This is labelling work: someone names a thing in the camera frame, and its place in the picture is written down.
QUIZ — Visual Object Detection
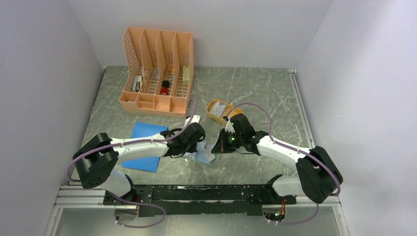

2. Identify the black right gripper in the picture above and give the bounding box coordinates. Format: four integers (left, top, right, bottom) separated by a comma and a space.
211, 128, 244, 154

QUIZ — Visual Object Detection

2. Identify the yellow oval tray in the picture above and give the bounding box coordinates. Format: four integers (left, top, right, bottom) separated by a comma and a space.
206, 99, 244, 125

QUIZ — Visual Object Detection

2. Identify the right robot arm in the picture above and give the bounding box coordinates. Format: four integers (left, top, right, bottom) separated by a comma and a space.
211, 114, 343, 204

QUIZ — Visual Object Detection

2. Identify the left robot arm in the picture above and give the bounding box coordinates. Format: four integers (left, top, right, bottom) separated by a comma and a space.
70, 122, 206, 205

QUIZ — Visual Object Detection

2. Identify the silver VIP card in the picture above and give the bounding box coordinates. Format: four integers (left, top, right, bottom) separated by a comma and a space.
209, 101, 227, 118

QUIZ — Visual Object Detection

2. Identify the blue notebook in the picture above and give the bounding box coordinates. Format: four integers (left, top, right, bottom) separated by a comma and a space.
122, 122, 168, 173

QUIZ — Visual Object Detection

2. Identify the red black small bottle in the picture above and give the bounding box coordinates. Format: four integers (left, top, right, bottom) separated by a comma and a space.
160, 80, 171, 95

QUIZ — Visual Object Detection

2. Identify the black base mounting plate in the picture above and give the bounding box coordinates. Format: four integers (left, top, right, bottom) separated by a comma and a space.
103, 174, 297, 218

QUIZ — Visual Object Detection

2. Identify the pale green eraser block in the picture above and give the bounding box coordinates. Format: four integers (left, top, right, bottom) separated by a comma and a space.
182, 65, 190, 87

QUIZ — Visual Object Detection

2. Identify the white grey utility knife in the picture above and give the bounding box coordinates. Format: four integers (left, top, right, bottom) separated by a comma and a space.
132, 74, 143, 92

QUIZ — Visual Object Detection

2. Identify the orange plastic file organizer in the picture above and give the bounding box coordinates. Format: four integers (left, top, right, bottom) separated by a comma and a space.
119, 27, 194, 118

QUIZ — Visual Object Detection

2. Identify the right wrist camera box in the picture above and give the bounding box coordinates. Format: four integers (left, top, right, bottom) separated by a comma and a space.
225, 120, 235, 133

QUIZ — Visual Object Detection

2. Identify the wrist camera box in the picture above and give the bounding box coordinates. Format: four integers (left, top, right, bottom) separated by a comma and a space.
225, 120, 235, 133
184, 115, 201, 127

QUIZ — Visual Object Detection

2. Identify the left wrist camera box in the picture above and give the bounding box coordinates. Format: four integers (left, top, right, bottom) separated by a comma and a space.
184, 115, 201, 127

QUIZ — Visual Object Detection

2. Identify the aluminium table edge rail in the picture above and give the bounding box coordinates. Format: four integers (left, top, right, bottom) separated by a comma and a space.
288, 69, 315, 148

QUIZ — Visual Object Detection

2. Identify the aluminium front frame rail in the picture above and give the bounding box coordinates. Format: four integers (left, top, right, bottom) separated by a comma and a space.
45, 185, 350, 236

